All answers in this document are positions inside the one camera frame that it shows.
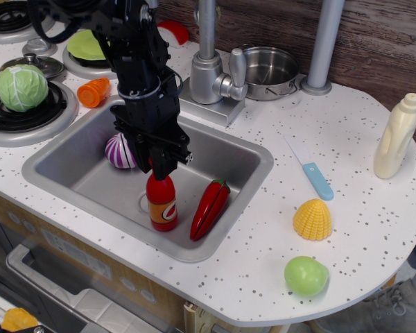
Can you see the green toy cabbage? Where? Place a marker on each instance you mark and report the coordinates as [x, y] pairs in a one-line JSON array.
[[22, 87]]

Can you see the toy oven door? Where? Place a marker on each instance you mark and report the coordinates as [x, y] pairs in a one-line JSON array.
[[73, 278]]

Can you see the stove burner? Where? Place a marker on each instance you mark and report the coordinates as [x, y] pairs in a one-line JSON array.
[[43, 122], [15, 23], [89, 69]]

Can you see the silver toy faucet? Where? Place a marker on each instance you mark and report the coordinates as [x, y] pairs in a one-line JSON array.
[[211, 93]]

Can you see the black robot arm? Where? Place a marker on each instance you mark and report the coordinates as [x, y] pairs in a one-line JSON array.
[[135, 51]]

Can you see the silver pot lid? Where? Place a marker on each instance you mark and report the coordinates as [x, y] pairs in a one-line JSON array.
[[50, 67]]

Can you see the purple striped toy onion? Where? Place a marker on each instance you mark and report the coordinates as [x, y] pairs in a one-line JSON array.
[[118, 152]]

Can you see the cream toy squeeze bottle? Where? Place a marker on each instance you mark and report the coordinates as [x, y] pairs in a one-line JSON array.
[[396, 137]]

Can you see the red toy chili pepper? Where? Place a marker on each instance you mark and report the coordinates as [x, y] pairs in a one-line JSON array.
[[211, 205]]

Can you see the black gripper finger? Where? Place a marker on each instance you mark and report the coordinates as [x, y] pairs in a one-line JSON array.
[[162, 162]]

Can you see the lime green toy plate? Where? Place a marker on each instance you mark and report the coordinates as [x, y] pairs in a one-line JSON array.
[[85, 46]]

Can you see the stainless steel toy pot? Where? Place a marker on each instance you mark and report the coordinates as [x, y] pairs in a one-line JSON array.
[[271, 72]]

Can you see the yellow toy corn piece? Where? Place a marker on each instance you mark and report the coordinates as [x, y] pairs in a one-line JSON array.
[[312, 220]]

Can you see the grey vertical post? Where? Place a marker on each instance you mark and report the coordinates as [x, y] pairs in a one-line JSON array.
[[317, 83]]

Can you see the red white toy radish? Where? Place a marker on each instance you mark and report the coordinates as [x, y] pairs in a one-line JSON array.
[[174, 33]]

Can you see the yellow toy on floor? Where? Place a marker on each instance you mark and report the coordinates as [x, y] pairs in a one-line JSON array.
[[17, 319]]

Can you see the blue handled toy knife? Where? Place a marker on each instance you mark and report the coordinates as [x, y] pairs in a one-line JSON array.
[[310, 168]]

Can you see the orange toy carrot piece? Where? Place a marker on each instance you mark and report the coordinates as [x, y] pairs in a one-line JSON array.
[[91, 94]]

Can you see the red toy ketchup bottle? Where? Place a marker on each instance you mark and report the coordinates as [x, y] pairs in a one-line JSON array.
[[161, 196]]

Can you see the back right stove burner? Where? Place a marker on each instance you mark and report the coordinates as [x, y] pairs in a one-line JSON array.
[[89, 69]]

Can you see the back left stove burner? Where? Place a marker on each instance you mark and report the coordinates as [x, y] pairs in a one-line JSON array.
[[15, 23]]

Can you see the front left stove burner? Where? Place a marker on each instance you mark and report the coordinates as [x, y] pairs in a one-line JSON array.
[[43, 122]]

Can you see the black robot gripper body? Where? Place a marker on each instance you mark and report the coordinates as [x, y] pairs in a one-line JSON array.
[[148, 118]]

